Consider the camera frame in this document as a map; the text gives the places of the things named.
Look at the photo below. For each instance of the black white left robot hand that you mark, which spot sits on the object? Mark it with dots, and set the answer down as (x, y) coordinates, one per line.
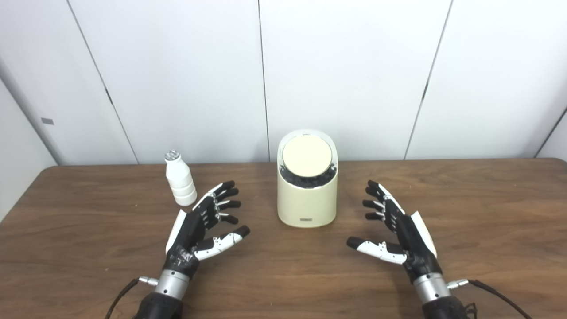
(188, 228)

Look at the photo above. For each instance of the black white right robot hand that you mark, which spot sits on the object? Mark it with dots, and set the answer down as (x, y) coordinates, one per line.
(412, 241)

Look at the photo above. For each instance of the small white plastic bottle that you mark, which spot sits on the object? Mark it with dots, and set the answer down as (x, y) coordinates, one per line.
(180, 181)

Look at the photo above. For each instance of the cream round bin lid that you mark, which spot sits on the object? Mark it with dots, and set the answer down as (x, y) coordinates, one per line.
(307, 156)

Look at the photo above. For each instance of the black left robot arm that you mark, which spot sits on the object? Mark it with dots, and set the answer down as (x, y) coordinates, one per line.
(164, 301)

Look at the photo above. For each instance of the cream-colored bin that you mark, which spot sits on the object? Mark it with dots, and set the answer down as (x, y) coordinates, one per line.
(305, 204)

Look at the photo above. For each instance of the small grey wall label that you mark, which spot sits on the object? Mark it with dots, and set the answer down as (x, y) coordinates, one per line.
(47, 121)

